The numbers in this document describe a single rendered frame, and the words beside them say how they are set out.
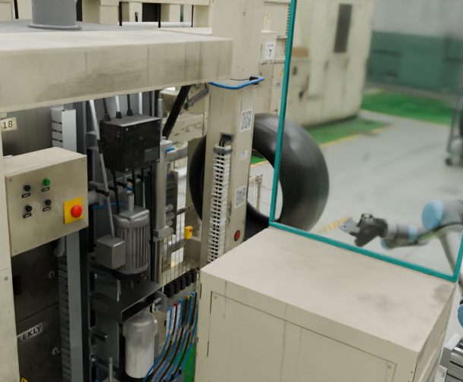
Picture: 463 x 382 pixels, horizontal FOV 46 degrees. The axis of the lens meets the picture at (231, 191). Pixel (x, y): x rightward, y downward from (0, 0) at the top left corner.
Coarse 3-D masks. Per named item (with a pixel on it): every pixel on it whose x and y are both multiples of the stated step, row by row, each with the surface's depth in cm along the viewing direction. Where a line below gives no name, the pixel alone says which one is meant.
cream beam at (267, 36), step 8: (176, 32) 210; (184, 32) 207; (192, 32) 207; (200, 32) 210; (208, 32) 213; (264, 32) 242; (272, 32) 248; (264, 40) 243; (272, 40) 249; (264, 48) 244; (264, 56) 246
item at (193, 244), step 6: (186, 240) 231; (192, 240) 229; (198, 240) 228; (186, 246) 232; (192, 246) 230; (198, 246) 228; (186, 252) 233; (192, 252) 231; (198, 252) 229; (192, 258) 232; (198, 258) 230
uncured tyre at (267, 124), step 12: (264, 120) 216; (276, 120) 219; (264, 132) 209; (276, 132) 209; (204, 144) 223; (252, 144) 210; (264, 144) 207; (276, 144) 206; (192, 156) 231; (204, 156) 224; (264, 156) 208; (192, 168) 229; (204, 168) 243; (192, 180) 231; (192, 192) 232; (252, 216) 252; (264, 216) 250; (252, 228) 250; (264, 228) 249
